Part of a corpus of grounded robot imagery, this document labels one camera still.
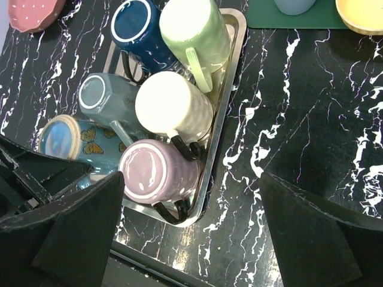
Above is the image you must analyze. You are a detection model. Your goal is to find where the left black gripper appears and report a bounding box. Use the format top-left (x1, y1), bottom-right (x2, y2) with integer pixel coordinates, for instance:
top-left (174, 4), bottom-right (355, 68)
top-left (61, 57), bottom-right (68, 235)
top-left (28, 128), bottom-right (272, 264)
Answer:
top-left (1, 135), bottom-right (94, 215)

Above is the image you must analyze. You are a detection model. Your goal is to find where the dark green mat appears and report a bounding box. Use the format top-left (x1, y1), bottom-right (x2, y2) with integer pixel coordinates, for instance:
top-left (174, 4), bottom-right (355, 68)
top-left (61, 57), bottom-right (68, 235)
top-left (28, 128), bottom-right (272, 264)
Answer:
top-left (245, 1), bottom-right (347, 29)

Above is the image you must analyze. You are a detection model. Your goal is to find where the silver metal tray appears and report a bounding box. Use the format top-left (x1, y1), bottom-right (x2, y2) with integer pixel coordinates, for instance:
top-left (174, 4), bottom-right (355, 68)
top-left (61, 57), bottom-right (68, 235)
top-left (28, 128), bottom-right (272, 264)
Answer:
top-left (103, 8), bottom-right (247, 228)

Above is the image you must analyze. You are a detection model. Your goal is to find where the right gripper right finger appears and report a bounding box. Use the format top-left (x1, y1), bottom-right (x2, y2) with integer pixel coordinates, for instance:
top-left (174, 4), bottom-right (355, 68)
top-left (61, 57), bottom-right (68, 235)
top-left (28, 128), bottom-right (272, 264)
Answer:
top-left (260, 172), bottom-right (382, 286)

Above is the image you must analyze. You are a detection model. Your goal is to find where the cream white mug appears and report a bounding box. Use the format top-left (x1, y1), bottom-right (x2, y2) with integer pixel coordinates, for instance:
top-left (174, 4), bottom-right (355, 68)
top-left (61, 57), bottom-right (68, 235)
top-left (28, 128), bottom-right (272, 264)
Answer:
top-left (135, 71), bottom-right (214, 161)

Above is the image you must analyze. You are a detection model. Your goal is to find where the light green mug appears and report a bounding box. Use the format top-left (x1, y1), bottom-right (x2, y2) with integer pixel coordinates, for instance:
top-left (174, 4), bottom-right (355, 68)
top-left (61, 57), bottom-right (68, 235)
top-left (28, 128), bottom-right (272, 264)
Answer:
top-left (159, 0), bottom-right (231, 93)

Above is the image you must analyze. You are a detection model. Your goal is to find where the blue plastic tumbler front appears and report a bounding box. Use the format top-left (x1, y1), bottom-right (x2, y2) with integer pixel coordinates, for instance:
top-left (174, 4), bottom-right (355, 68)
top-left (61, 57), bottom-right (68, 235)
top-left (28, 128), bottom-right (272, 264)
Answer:
top-left (274, 0), bottom-right (316, 16)

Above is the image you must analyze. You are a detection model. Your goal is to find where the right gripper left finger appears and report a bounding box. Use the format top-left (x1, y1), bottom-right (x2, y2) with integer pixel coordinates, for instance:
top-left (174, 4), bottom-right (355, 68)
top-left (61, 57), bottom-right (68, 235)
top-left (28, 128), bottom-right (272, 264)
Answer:
top-left (1, 172), bottom-right (124, 286)

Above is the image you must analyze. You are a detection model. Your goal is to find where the dark blue mug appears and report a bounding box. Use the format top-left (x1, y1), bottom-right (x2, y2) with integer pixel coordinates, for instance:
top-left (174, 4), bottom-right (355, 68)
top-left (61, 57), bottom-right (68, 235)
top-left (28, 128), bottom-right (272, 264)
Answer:
top-left (110, 0), bottom-right (177, 85)

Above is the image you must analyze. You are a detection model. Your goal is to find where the blue butterfly mug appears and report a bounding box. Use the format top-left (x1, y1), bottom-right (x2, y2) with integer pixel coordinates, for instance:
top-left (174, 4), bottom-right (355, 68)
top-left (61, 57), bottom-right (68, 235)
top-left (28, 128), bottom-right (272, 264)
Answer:
top-left (38, 115), bottom-right (126, 189)

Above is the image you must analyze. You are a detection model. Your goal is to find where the yellow square plate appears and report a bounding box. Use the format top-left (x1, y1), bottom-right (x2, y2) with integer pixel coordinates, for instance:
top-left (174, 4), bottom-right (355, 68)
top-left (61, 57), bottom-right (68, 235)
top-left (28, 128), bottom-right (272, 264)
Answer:
top-left (335, 0), bottom-right (382, 36)

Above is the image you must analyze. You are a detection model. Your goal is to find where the grey blue mug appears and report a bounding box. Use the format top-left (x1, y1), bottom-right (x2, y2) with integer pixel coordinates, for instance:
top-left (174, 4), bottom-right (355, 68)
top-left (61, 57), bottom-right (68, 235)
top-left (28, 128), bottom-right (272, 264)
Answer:
top-left (78, 73), bottom-right (149, 146)

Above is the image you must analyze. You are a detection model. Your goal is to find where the pink dotted plate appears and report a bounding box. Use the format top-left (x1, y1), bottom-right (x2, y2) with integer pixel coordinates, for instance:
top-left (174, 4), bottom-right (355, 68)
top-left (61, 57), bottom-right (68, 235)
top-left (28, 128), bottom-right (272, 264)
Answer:
top-left (8, 0), bottom-right (66, 33)

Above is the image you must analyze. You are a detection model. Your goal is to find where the lilac purple mug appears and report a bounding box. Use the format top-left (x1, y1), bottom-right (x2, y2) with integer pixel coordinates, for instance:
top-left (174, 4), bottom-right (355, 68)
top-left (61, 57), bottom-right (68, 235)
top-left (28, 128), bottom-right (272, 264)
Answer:
top-left (118, 139), bottom-right (200, 225)

